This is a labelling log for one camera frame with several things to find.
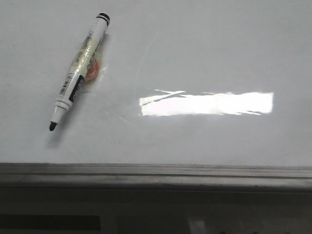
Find white whiteboard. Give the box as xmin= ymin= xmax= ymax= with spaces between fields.
xmin=0 ymin=0 xmax=312 ymax=166

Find grey metal whiteboard frame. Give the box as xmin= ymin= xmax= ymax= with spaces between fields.
xmin=0 ymin=163 xmax=312 ymax=191

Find white black whiteboard marker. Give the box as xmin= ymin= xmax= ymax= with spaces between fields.
xmin=49 ymin=13 xmax=110 ymax=131

